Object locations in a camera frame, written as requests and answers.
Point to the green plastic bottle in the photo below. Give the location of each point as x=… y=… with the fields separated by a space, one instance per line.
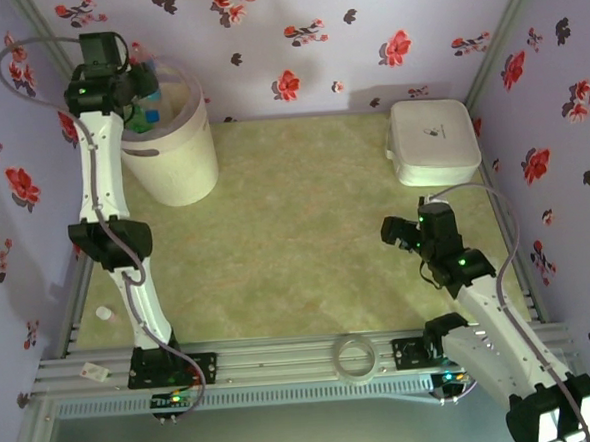
x=139 y=123

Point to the clear bottle blue label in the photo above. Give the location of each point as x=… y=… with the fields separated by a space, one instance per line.
x=152 y=114

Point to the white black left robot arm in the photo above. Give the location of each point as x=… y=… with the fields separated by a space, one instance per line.
x=101 y=168

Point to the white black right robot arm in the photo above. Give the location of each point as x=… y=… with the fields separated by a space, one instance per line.
x=486 y=314

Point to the translucent bin liner bag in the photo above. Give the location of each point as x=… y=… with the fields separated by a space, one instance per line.
x=186 y=87

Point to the white plastic bin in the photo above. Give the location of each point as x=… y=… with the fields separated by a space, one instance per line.
x=181 y=158

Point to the white lidded storage box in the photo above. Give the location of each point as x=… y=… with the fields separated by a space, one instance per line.
x=435 y=132

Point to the small circuit board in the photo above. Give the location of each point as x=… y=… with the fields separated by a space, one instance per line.
x=173 y=399
x=450 y=376

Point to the clear tape roll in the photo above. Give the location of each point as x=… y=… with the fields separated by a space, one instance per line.
x=337 y=357

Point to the small white object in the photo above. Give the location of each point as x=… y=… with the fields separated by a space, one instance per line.
x=102 y=312

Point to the white paper tag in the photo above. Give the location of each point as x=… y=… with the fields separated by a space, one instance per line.
x=95 y=372

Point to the aluminium frame post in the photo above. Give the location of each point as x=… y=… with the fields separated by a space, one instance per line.
x=38 y=16
x=510 y=17

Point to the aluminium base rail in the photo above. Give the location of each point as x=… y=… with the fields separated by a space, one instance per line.
x=283 y=357

